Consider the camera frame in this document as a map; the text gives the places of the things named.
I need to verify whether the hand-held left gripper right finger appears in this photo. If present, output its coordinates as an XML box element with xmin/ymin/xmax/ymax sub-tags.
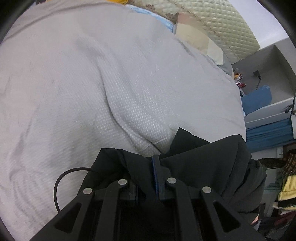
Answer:
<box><xmin>151</xmin><ymin>155</ymin><xmax>266</xmax><ymax>241</ymax></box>

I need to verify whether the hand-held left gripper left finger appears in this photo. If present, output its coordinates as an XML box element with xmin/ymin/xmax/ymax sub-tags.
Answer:
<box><xmin>30</xmin><ymin>178</ymin><xmax>139</xmax><ymax>241</ymax></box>

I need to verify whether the black puffer jacket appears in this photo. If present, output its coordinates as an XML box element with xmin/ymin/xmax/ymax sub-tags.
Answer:
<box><xmin>80</xmin><ymin>127</ymin><xmax>267</xmax><ymax>224</ymax></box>

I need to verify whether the grey bed blanket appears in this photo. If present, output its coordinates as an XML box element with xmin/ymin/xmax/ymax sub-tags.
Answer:
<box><xmin>0</xmin><ymin>0</ymin><xmax>247</xmax><ymax>234</ymax></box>

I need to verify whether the blue curtain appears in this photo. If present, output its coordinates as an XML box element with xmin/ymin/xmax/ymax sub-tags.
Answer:
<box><xmin>246</xmin><ymin>118</ymin><xmax>296</xmax><ymax>153</ymax></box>

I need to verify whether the blue padded chair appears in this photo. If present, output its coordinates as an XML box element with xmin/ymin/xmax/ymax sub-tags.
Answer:
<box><xmin>241</xmin><ymin>85</ymin><xmax>271</xmax><ymax>116</ymax></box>

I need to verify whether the group of small bottles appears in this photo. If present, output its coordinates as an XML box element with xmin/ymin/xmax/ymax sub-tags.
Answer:
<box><xmin>233</xmin><ymin>71</ymin><xmax>246</xmax><ymax>89</ymax></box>

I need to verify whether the brown patterned scarf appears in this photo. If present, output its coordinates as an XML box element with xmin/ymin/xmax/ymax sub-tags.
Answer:
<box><xmin>258</xmin><ymin>149</ymin><xmax>296</xmax><ymax>177</ymax></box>

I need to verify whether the yellow folded clothing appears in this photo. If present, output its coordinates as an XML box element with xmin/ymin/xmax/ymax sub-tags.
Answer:
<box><xmin>277</xmin><ymin>176</ymin><xmax>296</xmax><ymax>202</ymax></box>

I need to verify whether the beige pillow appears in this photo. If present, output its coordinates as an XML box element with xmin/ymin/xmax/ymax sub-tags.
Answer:
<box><xmin>174</xmin><ymin>13</ymin><xmax>224</xmax><ymax>66</ymax></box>

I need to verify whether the cream quilted headboard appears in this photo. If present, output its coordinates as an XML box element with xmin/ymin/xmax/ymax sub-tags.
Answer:
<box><xmin>125</xmin><ymin>0</ymin><xmax>260</xmax><ymax>63</ymax></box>

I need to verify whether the grey white wardrobe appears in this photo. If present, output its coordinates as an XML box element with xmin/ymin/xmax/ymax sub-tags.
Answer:
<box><xmin>231</xmin><ymin>38</ymin><xmax>296</xmax><ymax>129</ymax></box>

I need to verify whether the black cable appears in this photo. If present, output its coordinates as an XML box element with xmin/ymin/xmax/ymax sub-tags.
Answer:
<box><xmin>54</xmin><ymin>167</ymin><xmax>94</xmax><ymax>213</ymax></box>

